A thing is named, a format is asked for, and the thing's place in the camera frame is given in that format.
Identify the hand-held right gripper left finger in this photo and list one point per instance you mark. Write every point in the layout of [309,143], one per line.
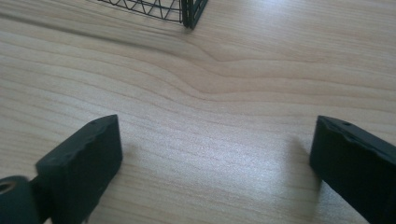
[82,168]

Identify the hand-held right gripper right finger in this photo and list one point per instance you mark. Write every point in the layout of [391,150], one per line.
[358,165]

